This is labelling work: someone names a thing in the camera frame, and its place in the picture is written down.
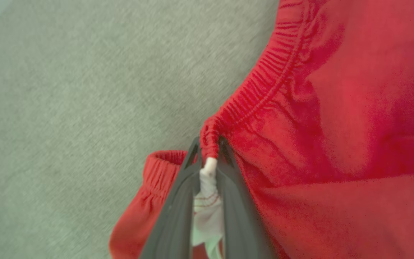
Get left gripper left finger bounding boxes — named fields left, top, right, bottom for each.
left=138, top=136, right=203, bottom=259

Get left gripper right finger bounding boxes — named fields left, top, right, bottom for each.
left=215, top=136, right=276, bottom=259

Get red elastic waist shorts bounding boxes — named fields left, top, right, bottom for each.
left=108, top=0, right=414, bottom=259

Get grey fabric sofa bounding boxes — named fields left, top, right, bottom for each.
left=0, top=0, right=283, bottom=259

